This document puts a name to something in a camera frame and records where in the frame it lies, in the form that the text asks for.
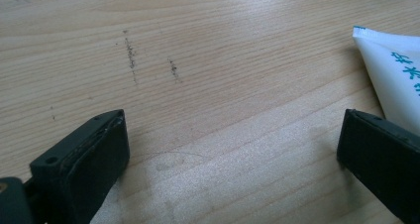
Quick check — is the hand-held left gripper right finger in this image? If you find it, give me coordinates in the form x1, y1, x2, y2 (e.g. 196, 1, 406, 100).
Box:
336, 108, 420, 224

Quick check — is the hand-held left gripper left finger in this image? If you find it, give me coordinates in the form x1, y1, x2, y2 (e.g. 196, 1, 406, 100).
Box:
24, 109, 131, 224

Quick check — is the white tube with teal print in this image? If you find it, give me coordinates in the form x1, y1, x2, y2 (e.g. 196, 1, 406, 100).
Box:
352, 26, 420, 138

